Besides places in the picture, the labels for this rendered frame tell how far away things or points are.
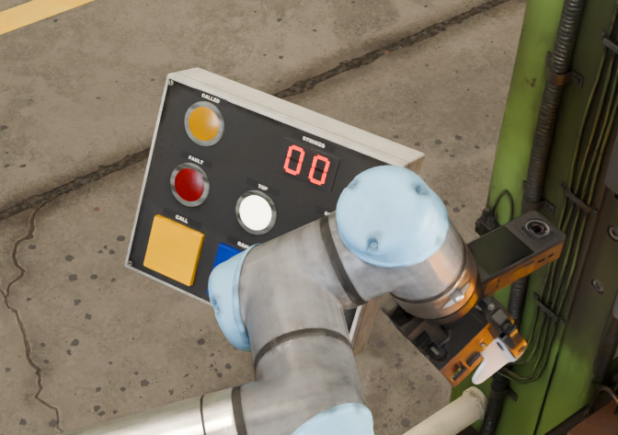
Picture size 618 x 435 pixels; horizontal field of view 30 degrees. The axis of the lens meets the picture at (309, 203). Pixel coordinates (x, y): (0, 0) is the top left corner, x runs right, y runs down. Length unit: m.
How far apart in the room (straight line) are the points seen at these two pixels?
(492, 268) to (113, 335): 1.81
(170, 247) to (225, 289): 0.65
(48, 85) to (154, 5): 0.46
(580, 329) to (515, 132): 0.28
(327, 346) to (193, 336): 1.88
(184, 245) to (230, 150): 0.15
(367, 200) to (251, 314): 0.12
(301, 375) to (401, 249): 0.12
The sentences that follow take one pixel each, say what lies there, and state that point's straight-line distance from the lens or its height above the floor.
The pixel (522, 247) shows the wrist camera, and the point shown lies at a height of 1.40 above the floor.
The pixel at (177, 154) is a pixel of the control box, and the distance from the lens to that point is 1.51.
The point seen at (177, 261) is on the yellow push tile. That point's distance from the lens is 1.54.
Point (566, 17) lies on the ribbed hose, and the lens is 1.29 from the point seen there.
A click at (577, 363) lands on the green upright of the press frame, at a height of 0.88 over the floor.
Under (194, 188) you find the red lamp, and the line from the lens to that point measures 1.50.
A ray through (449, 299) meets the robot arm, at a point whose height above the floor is 1.44.
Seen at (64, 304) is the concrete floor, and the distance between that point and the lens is 2.81.
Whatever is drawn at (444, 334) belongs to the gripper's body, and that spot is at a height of 1.36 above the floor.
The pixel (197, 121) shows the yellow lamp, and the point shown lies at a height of 1.16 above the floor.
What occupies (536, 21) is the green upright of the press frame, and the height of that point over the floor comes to 1.35.
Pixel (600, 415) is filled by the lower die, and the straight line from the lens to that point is 1.47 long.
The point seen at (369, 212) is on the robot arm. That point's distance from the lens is 0.85.
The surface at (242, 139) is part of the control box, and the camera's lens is 1.46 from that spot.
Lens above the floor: 2.17
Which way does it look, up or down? 47 degrees down
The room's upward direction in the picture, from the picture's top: 1 degrees clockwise
